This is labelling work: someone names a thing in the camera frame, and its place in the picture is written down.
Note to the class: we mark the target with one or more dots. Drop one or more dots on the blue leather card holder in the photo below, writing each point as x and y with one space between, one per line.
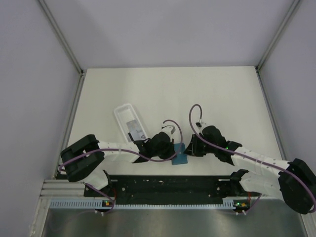
181 158

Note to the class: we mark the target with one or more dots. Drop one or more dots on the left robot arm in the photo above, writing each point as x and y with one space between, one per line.
85 159

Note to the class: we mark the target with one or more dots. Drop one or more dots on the left aluminium corner post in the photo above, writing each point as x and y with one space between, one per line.
59 35

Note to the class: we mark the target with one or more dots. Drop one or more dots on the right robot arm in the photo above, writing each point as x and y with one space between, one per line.
290 181

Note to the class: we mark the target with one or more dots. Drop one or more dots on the aluminium corner post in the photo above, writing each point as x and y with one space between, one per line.
294 6
59 35

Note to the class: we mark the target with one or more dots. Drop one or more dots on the grey slotted cable duct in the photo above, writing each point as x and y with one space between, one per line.
100 203

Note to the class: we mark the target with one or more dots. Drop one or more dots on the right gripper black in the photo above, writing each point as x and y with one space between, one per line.
192 148

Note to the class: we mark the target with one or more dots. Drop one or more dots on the aluminium frame rail front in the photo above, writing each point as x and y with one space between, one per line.
62 189

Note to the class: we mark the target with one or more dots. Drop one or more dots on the right aluminium corner post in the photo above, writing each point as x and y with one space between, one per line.
294 6

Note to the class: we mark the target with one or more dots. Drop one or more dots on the silver VIP card bottom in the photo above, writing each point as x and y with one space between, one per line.
135 132

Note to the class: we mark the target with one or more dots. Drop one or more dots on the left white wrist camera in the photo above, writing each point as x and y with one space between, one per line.
168 129

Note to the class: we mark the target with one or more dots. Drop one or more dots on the white plastic basket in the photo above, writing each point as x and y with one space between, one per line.
124 114

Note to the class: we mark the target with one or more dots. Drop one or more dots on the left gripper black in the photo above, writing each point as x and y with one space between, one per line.
170 153

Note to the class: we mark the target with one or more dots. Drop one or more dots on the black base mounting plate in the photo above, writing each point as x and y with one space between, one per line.
215 186

